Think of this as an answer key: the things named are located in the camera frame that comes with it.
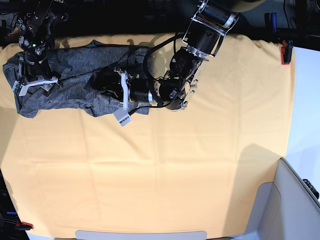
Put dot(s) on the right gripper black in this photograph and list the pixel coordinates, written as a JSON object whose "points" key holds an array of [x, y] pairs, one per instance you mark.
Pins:
{"points": [[41, 71]]}

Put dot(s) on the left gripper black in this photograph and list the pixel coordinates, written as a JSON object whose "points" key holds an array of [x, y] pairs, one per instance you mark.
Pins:
{"points": [[109, 82]]}

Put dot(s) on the grey long-sleeve T-shirt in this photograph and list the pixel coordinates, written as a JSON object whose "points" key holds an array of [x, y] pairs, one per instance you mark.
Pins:
{"points": [[77, 67]]}

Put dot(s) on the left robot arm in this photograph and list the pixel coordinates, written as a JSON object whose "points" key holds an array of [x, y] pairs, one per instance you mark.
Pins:
{"points": [[210, 21]]}

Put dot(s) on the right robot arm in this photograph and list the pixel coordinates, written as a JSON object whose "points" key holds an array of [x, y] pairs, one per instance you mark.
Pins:
{"points": [[35, 41]]}

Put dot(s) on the yellow table cloth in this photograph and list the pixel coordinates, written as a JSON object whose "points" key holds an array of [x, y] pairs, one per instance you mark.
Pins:
{"points": [[197, 169]]}

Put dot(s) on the red black clamp left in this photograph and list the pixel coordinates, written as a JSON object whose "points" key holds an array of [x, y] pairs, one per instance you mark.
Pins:
{"points": [[23, 226]]}

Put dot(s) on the red black clamp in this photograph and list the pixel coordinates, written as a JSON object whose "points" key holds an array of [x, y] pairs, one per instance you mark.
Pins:
{"points": [[286, 52], [23, 226]]}

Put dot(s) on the white tray edge bottom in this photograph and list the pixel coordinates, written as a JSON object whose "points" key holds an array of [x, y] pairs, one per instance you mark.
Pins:
{"points": [[94, 235]]}

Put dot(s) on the red black clamp right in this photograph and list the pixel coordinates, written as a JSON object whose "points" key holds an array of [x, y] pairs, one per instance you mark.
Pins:
{"points": [[286, 52]]}

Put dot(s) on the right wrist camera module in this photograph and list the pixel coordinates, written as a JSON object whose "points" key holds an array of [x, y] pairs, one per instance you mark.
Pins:
{"points": [[20, 89]]}

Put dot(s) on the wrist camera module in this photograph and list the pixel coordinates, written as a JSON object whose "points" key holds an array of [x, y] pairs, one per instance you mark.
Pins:
{"points": [[122, 116], [20, 89]]}

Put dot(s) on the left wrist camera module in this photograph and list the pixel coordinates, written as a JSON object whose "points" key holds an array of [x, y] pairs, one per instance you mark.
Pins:
{"points": [[122, 116]]}

